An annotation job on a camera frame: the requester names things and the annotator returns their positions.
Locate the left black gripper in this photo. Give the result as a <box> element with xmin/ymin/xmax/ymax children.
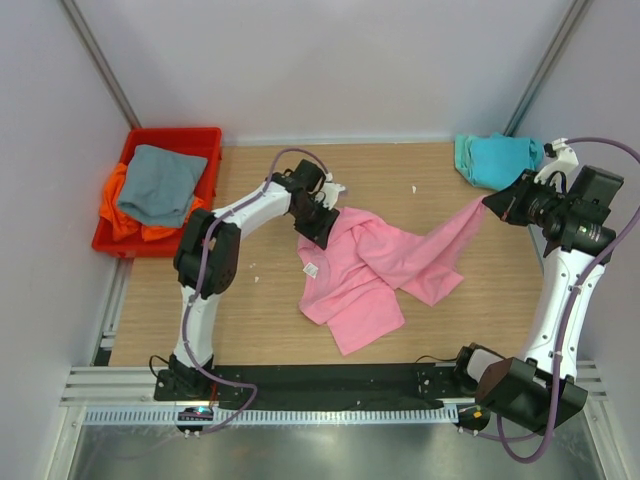
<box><xmin>290</xmin><ymin>197</ymin><xmax>339</xmax><ymax>249</ymax></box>

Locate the pink t shirt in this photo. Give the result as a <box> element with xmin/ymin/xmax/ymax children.
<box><xmin>297</xmin><ymin>199</ymin><xmax>486</xmax><ymax>355</ymax></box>

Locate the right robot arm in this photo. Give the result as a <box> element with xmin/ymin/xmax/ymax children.
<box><xmin>450</xmin><ymin>166</ymin><xmax>624</xmax><ymax>435</ymax></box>

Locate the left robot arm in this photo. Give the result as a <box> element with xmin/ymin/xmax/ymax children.
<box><xmin>154</xmin><ymin>159</ymin><xmax>346</xmax><ymax>401</ymax></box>

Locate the teal folded t shirt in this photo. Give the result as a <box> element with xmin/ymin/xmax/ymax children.
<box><xmin>454</xmin><ymin>133</ymin><xmax>544</xmax><ymax>191</ymax></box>

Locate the red plastic bin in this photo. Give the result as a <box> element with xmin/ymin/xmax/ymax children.
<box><xmin>92</xmin><ymin>127</ymin><xmax>222</xmax><ymax>258</ymax></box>

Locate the grey t shirt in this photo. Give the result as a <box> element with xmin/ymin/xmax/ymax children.
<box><xmin>116</xmin><ymin>145</ymin><xmax>207</xmax><ymax>228</ymax></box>

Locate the orange t shirt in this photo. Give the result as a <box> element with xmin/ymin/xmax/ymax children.
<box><xmin>99</xmin><ymin>163</ymin><xmax>178</xmax><ymax>242</ymax></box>

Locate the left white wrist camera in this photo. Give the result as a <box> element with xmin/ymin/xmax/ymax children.
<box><xmin>315</xmin><ymin>172</ymin><xmax>347</xmax><ymax>210</ymax></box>

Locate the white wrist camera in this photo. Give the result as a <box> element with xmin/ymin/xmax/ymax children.
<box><xmin>534</xmin><ymin>138</ymin><xmax>579</xmax><ymax>184</ymax></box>
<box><xmin>315</xmin><ymin>172</ymin><xmax>347</xmax><ymax>210</ymax></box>

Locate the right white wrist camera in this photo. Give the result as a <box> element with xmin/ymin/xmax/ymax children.
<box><xmin>534</xmin><ymin>138</ymin><xmax>579</xmax><ymax>184</ymax></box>

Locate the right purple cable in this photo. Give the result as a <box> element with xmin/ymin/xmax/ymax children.
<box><xmin>497</xmin><ymin>136</ymin><xmax>640</xmax><ymax>462</ymax></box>

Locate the purple cable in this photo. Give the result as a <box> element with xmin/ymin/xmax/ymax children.
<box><xmin>497</xmin><ymin>136</ymin><xmax>640</xmax><ymax>462</ymax></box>
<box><xmin>180</xmin><ymin>146</ymin><xmax>336</xmax><ymax>434</ymax></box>

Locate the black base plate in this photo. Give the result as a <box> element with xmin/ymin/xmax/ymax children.
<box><xmin>154</xmin><ymin>362</ymin><xmax>478</xmax><ymax>411</ymax></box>

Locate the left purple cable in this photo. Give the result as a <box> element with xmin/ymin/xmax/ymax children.
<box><xmin>180</xmin><ymin>146</ymin><xmax>336</xmax><ymax>434</ymax></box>

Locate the right corner metal post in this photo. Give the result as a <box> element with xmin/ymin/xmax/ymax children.
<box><xmin>503</xmin><ymin>0</ymin><xmax>593</xmax><ymax>137</ymax></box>

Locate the corner metal post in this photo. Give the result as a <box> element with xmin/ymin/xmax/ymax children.
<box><xmin>503</xmin><ymin>0</ymin><xmax>593</xmax><ymax>137</ymax></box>
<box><xmin>59</xmin><ymin>0</ymin><xmax>141</xmax><ymax>129</ymax></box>

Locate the slotted cable duct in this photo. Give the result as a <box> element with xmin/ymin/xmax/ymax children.
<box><xmin>84</xmin><ymin>405</ymin><xmax>460</xmax><ymax>426</ymax></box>

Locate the left corner metal post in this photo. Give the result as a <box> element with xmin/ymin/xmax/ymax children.
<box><xmin>59</xmin><ymin>0</ymin><xmax>141</xmax><ymax>129</ymax></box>

